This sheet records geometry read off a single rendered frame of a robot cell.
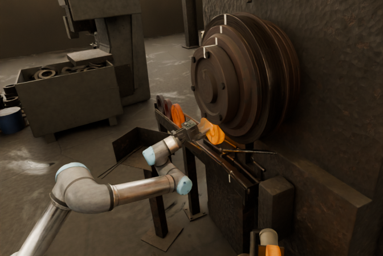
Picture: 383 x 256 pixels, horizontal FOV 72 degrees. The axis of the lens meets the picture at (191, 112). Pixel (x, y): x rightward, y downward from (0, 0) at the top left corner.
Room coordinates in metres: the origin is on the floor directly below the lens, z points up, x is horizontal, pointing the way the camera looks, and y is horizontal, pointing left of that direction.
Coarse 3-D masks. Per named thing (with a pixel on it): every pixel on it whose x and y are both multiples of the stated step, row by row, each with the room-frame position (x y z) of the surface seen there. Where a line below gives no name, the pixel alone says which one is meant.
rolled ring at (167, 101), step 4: (164, 100) 1.81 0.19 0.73; (168, 100) 1.76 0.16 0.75; (164, 104) 1.83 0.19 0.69; (168, 104) 1.72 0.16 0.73; (172, 104) 1.73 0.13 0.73; (164, 108) 1.84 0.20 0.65; (168, 108) 1.72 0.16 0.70; (168, 112) 1.83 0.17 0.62; (168, 116) 1.80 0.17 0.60; (172, 120) 1.70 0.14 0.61
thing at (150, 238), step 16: (144, 128) 1.41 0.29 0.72; (112, 144) 1.27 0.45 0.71; (128, 144) 1.36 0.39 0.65; (144, 144) 1.42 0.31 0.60; (128, 160) 1.28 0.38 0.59; (144, 160) 1.25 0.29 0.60; (160, 208) 1.25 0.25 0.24; (160, 224) 1.23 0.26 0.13; (144, 240) 1.23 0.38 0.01; (160, 240) 1.22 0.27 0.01
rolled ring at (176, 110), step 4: (176, 104) 1.61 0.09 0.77; (172, 108) 1.65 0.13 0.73; (176, 108) 1.57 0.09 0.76; (180, 108) 1.57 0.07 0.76; (172, 112) 1.66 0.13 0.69; (176, 112) 1.67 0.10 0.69; (180, 112) 1.55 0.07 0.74; (172, 116) 1.68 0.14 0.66; (176, 116) 1.66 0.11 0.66; (180, 116) 1.53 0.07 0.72; (176, 120) 1.65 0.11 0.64; (180, 120) 1.52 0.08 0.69; (184, 120) 1.53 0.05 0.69; (176, 124) 1.62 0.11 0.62; (180, 124) 1.52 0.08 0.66
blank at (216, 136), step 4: (216, 128) 1.07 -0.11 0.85; (220, 128) 1.06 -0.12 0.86; (212, 132) 1.14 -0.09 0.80; (216, 132) 1.07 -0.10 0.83; (220, 132) 1.05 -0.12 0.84; (208, 136) 1.14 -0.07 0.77; (212, 136) 1.11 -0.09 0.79; (216, 136) 1.07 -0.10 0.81; (220, 136) 1.05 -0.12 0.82; (224, 136) 1.06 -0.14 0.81; (212, 140) 1.11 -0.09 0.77; (216, 140) 1.07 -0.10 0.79; (220, 140) 1.06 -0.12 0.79
